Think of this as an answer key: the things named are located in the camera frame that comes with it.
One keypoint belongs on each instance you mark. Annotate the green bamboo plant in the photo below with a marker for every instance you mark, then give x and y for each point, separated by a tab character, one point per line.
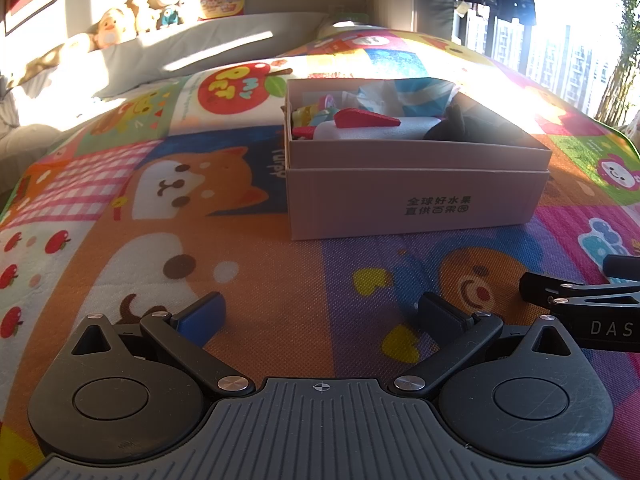
622	50

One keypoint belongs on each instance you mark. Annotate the black plush cat toy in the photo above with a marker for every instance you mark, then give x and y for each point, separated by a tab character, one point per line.
465	127

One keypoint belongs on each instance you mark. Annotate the pink cardboard box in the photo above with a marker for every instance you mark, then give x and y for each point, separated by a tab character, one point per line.
400	195

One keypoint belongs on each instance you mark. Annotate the small white plush toy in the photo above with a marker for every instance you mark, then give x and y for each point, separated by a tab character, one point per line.
189	10

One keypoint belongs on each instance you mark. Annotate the colourful printed cartoon mat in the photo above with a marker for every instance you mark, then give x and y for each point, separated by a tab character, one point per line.
150	210

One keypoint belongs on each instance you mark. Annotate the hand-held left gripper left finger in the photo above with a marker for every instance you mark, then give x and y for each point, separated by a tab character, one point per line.
200	317

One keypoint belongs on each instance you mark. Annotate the blue white tissue pack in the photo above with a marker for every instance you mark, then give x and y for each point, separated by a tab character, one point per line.
415	97

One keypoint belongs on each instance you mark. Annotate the yellow duck plush toy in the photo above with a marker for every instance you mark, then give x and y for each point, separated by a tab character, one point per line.
115	30

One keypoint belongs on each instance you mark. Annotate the white plush cat teal outfit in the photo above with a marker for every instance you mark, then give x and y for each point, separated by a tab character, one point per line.
170	7

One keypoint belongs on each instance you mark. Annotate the beige plush toy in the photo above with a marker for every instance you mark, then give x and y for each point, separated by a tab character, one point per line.
145	15

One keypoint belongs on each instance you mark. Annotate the white tube with red cap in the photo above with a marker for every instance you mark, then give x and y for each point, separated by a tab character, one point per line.
380	129

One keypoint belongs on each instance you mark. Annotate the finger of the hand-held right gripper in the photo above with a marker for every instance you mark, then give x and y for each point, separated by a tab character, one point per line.
575	290
622	266

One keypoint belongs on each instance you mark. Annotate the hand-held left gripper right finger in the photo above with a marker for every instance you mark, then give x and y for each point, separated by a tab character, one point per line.
442	315

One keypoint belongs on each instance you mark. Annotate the red wedge toy block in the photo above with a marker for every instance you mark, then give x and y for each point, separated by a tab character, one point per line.
365	118

